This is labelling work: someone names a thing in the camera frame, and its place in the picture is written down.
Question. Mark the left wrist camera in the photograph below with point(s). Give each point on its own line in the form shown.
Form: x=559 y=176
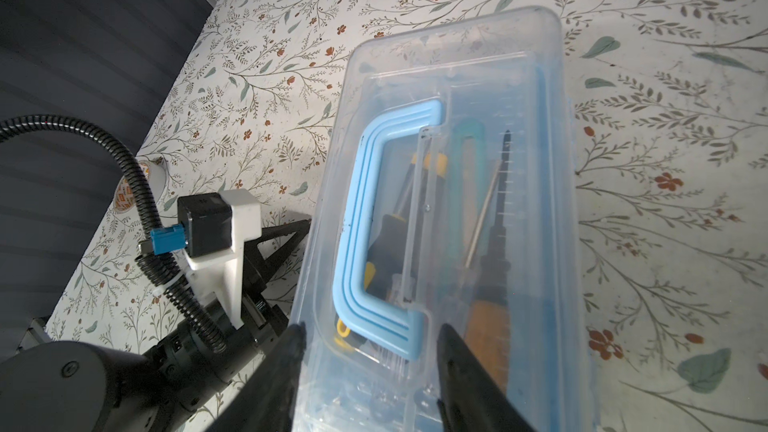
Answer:
x=210 y=236

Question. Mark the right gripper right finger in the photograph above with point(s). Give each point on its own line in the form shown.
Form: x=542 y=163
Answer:
x=469 y=399

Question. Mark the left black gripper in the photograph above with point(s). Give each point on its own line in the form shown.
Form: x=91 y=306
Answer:
x=266 y=322

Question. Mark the teal utility knife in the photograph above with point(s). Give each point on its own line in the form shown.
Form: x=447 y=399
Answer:
x=467 y=179

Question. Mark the clear handle screwdriver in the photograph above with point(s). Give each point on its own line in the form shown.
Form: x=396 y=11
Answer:
x=479 y=223

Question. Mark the clear tape roll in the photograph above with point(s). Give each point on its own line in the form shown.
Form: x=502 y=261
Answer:
x=155 y=171

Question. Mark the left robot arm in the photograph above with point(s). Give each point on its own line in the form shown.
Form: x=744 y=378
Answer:
x=77 y=386

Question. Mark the blue plastic tool box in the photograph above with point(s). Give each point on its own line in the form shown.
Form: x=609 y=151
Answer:
x=540 y=252

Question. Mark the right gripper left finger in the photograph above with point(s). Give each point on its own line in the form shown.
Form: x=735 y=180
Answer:
x=268 y=399

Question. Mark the yellow handle screwdriver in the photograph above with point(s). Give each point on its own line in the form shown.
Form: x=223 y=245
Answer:
x=488 y=330

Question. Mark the yellow black utility knife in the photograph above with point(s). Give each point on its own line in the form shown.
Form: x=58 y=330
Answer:
x=386 y=253

